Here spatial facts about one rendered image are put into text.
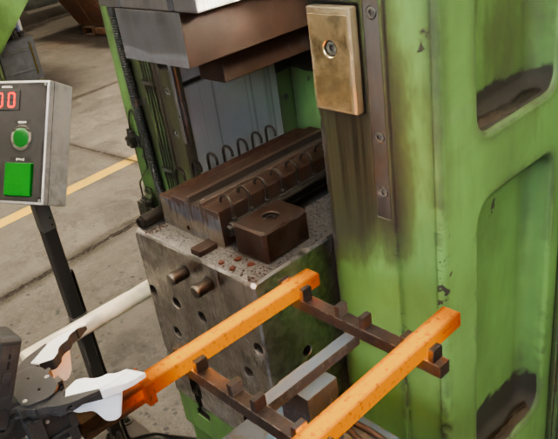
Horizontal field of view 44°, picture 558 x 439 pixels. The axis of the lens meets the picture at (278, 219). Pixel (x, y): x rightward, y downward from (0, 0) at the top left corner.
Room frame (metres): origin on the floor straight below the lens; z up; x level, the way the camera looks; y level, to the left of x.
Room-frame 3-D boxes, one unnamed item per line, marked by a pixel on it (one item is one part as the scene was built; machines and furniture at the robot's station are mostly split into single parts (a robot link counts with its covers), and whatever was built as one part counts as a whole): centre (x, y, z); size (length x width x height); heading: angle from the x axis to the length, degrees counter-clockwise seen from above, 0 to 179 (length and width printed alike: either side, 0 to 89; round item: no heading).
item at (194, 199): (1.35, 0.00, 0.99); 0.42 x 0.05 x 0.01; 131
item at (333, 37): (1.08, -0.13, 1.27); 0.09 x 0.02 x 0.17; 41
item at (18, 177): (1.45, 0.57, 1.01); 0.07 x 0.05 x 0.07; 66
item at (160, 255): (1.33, -0.03, 0.69); 0.56 x 0.38 x 0.45; 131
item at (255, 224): (1.14, 0.01, 0.95); 0.12 x 0.08 x 0.06; 131
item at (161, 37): (1.37, 0.02, 1.32); 0.42 x 0.20 x 0.10; 131
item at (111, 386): (0.63, 0.23, 1.03); 0.09 x 0.03 x 0.06; 93
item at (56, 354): (0.72, 0.30, 1.03); 0.09 x 0.03 x 0.06; 165
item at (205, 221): (1.37, 0.02, 0.96); 0.42 x 0.20 x 0.09; 131
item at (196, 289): (1.10, 0.16, 0.87); 0.04 x 0.03 x 0.03; 131
